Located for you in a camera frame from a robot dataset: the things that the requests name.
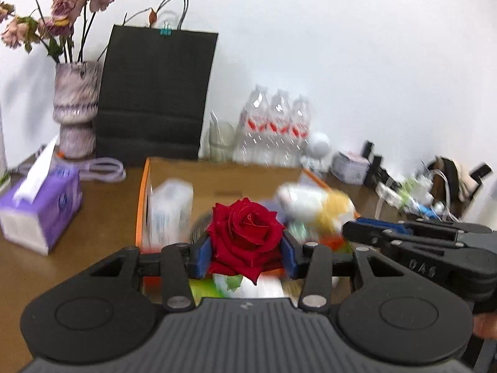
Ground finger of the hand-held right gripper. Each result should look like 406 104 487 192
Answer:
355 218 497 234
342 221 467 249

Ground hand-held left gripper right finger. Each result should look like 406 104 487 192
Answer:
281 237 408 311

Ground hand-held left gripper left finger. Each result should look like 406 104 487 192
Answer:
90 237 213 312

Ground green packet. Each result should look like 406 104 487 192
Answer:
189 279 218 301

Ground yellow and white plush toy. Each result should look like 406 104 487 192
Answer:
277 182 356 237

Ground red rose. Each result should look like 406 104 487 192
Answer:
206 198 286 285

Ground orange cardboard box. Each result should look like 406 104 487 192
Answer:
135 157 362 307

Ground person's right hand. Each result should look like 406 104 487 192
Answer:
473 313 497 338

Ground black box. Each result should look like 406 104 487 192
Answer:
363 142 390 187

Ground small white box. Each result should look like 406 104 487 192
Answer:
331 151 369 183

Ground beige and black bag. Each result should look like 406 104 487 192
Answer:
427 155 492 218

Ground white robot speaker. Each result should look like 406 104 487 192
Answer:
301 132 331 172

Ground glass cup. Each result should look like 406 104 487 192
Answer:
209 112 237 162

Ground clear water bottle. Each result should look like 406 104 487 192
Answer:
289 97 313 164
237 85 270 164
268 90 292 166

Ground purple tissue pack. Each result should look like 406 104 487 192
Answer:
0 136 83 256

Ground black paper bag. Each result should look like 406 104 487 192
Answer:
95 0 219 166

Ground purple marbled vase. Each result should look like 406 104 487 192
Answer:
52 61 102 160

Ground dried pink flower bouquet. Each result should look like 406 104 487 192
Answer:
0 0 116 65

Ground clutter of cables and tools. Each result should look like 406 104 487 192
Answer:
375 169 467 222

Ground lavender cable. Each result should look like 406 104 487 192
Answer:
16 157 127 182

